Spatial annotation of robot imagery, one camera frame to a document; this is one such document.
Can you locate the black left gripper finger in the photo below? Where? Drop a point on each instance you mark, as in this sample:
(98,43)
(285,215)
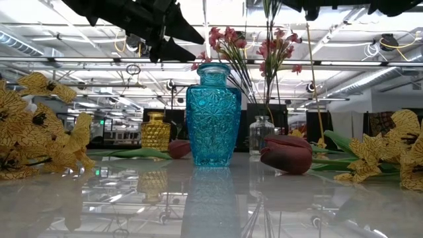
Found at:
(180,28)
(172,51)

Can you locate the blue cut-glass vase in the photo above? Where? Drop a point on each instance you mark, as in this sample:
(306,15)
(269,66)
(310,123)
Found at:
(213,125)

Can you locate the dark red artificial tulip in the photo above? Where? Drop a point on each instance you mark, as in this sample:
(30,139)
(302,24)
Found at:
(285,155)
(178,149)

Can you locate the yellow artificial flower bunch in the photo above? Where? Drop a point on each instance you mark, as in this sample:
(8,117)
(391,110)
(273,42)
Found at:
(367,155)
(20,132)

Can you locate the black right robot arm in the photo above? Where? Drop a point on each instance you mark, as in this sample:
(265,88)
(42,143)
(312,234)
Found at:
(393,6)

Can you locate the yellow glass vase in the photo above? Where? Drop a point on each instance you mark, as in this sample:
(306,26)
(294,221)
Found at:
(155,134)

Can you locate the clear glass vase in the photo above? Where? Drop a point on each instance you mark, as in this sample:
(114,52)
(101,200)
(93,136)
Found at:
(261,139)

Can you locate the white partition panel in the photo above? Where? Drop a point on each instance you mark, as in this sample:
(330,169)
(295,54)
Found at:
(343,124)

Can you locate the white robot figure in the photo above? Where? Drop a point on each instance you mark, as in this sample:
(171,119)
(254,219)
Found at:
(30,105)

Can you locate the silver ventilation duct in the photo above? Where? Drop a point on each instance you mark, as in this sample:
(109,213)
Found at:
(16,43)
(363,81)

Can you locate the black metal table frame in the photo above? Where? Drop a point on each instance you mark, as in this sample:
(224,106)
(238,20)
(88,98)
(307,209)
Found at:
(115,146)

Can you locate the patterned wall tapestry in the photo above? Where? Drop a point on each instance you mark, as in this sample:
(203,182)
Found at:
(380,122)

